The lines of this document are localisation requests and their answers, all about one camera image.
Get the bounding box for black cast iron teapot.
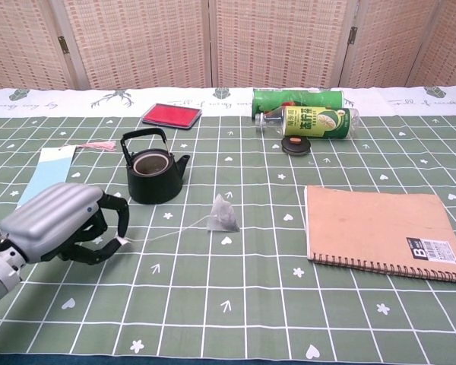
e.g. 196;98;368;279
120;127;192;205

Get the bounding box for pyramid tea bag with string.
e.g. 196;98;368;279
116;192;241;246

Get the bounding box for blue white bookmark pink tassel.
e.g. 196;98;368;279
17;140;118;209

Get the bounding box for green label tea bottle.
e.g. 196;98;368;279
254;106;361;140

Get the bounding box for green chips can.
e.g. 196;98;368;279
250;87;346;119

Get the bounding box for red ink pad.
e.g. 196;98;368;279
141;103;203;131

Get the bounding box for bamboo folding screen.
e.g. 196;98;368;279
0;0;456;92

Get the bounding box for green checked tablecloth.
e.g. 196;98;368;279
0;86;456;360

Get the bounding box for brown spiral notebook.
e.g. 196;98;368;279
304;185;456;285

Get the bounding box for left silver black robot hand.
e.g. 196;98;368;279
0;182;131;266

